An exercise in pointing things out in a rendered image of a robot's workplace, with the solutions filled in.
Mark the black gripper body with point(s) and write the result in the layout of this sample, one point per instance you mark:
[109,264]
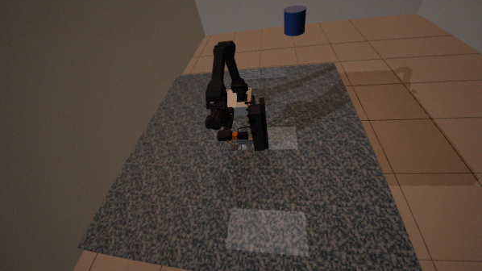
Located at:
[226,134]

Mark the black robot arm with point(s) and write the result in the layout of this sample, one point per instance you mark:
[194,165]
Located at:
[216,91]

